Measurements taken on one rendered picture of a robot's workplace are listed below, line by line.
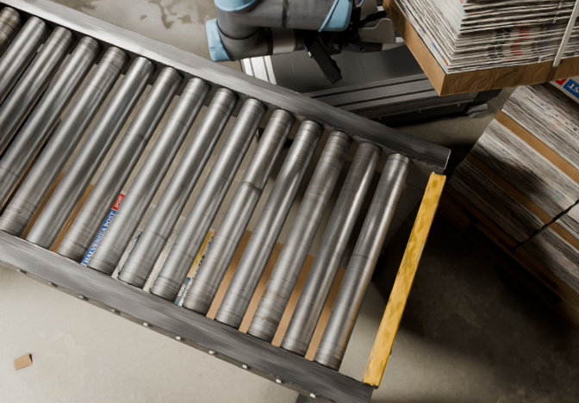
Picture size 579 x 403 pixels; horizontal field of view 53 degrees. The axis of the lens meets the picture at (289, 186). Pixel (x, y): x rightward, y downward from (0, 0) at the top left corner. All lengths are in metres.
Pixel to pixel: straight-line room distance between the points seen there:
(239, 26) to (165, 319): 0.53
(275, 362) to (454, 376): 0.99
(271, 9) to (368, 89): 1.06
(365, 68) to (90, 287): 1.25
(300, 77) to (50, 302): 1.07
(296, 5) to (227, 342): 0.58
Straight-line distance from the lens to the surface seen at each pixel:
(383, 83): 1.98
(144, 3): 2.46
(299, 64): 2.01
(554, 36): 1.01
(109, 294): 1.12
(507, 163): 1.65
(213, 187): 1.15
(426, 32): 1.01
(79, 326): 1.97
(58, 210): 1.20
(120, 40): 1.35
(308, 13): 0.96
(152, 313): 1.10
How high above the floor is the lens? 1.87
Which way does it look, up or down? 67 degrees down
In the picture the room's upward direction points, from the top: 8 degrees clockwise
